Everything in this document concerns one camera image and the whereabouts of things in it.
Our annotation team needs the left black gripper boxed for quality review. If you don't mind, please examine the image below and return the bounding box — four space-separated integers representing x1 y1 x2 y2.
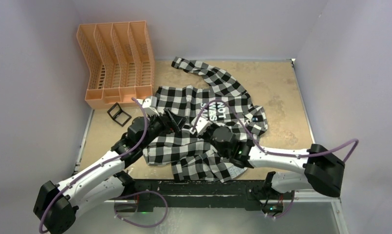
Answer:
139 108 187 149

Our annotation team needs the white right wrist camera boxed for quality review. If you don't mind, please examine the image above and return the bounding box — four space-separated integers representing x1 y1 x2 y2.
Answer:
189 117 212 136

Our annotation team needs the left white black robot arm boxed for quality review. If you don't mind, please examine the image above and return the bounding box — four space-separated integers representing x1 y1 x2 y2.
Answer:
33 109 187 234

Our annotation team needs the black aluminium mounting rail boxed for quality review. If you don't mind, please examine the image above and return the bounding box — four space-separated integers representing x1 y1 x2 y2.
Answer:
105 179 341 214

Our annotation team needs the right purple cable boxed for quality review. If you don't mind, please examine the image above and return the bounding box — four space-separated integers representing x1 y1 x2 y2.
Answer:
190 100 360 220

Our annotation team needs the black white plaid shirt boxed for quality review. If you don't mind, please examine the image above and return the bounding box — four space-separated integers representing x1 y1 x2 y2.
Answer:
141 57 269 182

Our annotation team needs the orange plastic file organizer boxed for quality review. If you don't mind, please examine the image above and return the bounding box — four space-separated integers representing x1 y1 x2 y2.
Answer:
76 21 155 109

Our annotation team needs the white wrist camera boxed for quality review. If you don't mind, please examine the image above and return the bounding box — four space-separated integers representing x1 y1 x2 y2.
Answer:
142 96 158 116
189 117 212 136

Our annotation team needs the small black frame stand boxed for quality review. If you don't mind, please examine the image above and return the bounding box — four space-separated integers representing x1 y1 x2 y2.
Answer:
107 102 131 127

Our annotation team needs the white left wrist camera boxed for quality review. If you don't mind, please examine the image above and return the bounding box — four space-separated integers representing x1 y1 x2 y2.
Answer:
142 96 158 116

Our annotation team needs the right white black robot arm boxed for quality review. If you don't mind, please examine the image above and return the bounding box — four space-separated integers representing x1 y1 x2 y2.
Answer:
198 124 345 198

